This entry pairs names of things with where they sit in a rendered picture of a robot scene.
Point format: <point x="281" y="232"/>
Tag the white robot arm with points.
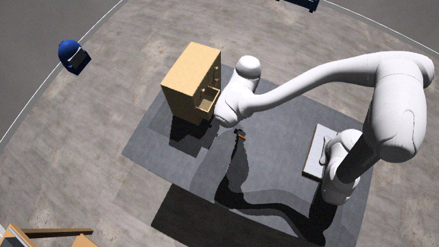
<point x="395" y="124"/>

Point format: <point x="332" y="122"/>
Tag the small wooden chest of drawers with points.
<point x="183" y="79"/>

